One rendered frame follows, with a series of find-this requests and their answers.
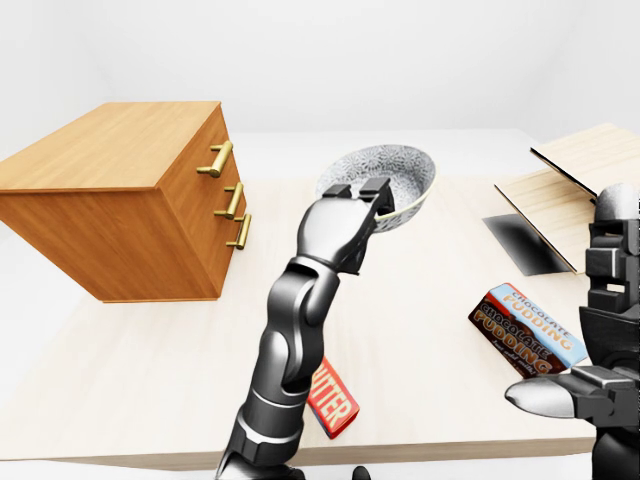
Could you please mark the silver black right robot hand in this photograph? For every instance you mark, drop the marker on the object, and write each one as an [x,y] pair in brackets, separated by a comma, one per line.
[612,340]

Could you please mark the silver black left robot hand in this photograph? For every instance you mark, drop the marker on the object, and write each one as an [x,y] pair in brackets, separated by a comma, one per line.
[332,227]

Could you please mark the patterned black and white bowl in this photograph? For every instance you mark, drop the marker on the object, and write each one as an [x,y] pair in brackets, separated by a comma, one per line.
[380,160]

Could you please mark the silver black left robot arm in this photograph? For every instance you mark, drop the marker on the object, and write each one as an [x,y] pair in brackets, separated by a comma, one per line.
[285,350]

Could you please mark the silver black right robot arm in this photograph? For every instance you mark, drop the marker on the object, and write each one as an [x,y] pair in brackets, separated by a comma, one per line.
[617,452]

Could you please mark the wooden cabinet drawer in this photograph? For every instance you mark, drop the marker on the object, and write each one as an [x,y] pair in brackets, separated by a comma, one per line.
[202,226]
[185,185]
[218,266]

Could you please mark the wooden cabinet with drawers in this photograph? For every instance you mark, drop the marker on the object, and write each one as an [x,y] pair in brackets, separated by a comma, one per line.
[100,150]

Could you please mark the chocolate pudding box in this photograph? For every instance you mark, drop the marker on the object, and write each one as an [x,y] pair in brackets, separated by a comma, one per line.
[525,325]

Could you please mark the red butter box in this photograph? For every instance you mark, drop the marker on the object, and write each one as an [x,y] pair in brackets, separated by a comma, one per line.
[335,411]

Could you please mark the small dark rounded shape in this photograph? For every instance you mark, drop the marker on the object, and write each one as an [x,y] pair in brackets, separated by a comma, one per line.
[361,473]

